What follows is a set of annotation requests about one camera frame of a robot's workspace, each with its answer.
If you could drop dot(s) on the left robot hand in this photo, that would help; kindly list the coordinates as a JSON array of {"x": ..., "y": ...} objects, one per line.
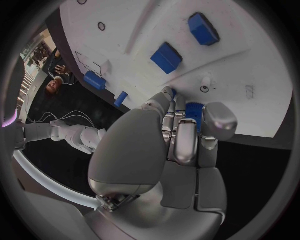
[{"x": 131, "y": 150}]

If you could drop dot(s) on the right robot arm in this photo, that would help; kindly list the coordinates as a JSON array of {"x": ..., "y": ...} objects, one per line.
[{"x": 70, "y": 134}]

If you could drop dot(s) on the blue block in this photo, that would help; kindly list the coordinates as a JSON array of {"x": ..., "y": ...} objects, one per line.
[
  {"x": 166, "y": 58},
  {"x": 202, "y": 30}
]

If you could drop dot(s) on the person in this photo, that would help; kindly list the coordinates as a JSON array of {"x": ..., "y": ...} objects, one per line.
[{"x": 57, "y": 75}]

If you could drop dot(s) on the small blue cylinder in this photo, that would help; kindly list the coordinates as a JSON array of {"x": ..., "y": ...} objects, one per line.
[{"x": 121, "y": 99}]

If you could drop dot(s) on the large blue cylinder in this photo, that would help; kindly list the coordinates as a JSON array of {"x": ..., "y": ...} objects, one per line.
[{"x": 94, "y": 80}]

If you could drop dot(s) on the blue peg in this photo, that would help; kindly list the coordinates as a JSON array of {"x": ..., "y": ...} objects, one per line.
[{"x": 174, "y": 93}]

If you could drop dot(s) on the white task board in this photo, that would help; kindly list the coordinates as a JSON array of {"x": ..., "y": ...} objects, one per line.
[{"x": 145, "y": 37}]

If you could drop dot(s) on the blue gear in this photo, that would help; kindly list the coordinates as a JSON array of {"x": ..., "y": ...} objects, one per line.
[{"x": 194, "y": 112}]

